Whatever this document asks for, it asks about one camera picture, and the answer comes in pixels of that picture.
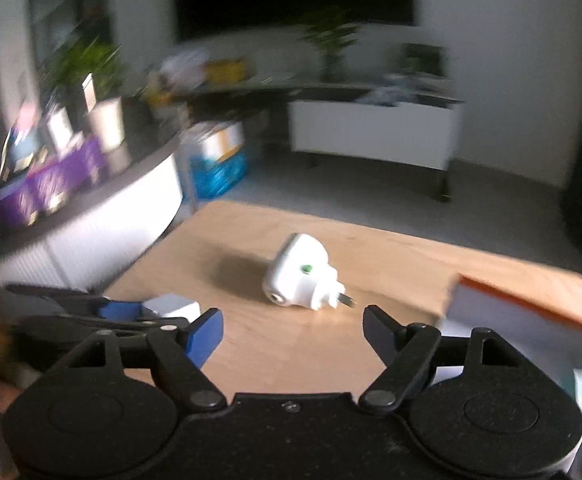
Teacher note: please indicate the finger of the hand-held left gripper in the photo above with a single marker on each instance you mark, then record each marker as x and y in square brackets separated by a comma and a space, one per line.
[71, 325]
[121, 310]

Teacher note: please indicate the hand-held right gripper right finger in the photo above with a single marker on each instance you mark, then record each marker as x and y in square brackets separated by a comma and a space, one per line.
[378, 332]

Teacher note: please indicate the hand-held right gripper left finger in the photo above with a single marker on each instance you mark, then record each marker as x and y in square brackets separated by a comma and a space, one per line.
[203, 337]

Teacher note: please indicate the small white box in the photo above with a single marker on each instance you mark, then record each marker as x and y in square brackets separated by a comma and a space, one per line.
[171, 306]

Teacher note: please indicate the white plug adapter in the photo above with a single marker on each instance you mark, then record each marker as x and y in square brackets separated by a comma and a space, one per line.
[296, 275]

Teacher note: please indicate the orange-edged cardboard box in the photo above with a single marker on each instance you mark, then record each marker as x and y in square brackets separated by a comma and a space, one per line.
[511, 330]

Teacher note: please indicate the curved white cabinet dark top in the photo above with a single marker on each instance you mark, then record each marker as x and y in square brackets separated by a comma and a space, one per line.
[111, 225]

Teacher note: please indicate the purple box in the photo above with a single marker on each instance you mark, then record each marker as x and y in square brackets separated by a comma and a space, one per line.
[56, 185]

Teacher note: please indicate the blue plastic bag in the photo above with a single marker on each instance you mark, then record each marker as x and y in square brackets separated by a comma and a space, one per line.
[221, 177]

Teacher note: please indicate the white paper cup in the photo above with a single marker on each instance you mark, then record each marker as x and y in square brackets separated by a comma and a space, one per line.
[106, 125]

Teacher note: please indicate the small white carton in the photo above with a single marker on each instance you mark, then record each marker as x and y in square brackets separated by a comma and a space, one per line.
[60, 130]

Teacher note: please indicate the white and orange box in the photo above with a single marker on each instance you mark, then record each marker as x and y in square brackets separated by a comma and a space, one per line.
[216, 142]

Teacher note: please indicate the white TV stand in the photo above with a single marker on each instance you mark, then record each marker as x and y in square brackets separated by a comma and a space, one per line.
[371, 130]

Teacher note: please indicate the crumpled white blue cloth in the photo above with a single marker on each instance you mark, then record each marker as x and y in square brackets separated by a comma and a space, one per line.
[391, 96]

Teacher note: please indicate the leafy green plant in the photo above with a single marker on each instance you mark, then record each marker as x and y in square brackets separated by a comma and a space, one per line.
[86, 70]

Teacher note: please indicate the white plastic bag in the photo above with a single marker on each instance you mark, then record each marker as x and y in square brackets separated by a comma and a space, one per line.
[186, 67]

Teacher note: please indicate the yellow box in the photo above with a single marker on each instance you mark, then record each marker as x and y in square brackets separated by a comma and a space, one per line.
[226, 71]

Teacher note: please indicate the dark green box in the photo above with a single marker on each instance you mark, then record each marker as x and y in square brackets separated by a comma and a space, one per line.
[423, 60]

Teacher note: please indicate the green plant in glass vase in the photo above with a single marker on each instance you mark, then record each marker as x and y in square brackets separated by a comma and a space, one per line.
[331, 40]

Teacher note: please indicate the dark display shelf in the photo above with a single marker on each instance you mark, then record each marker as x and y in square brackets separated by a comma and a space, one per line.
[66, 15]

